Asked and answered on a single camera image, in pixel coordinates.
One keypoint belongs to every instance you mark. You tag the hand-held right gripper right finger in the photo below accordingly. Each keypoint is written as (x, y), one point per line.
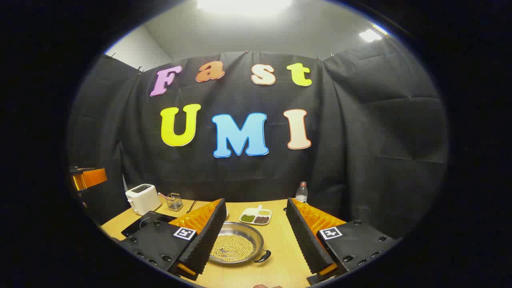
(306, 240)

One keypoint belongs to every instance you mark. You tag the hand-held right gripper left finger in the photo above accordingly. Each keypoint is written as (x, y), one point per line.
(208, 240)

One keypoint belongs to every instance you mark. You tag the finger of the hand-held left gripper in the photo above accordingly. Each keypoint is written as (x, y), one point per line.
(90, 178)

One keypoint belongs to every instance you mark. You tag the black induction cooktop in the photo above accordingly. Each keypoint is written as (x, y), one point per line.
(146, 222)

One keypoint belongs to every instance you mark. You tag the pile of soybeans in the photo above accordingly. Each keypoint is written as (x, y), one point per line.
(234, 248)

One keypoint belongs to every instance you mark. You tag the clear plastic water bottle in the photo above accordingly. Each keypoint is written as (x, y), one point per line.
(301, 194)

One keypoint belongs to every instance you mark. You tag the white divided bean tray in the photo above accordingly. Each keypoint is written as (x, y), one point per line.
(256, 216)

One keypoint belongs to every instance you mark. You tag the white toaster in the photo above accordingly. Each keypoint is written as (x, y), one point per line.
(142, 198)

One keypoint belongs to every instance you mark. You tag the ceiling light panel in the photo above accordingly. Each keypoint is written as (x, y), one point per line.
(244, 6)

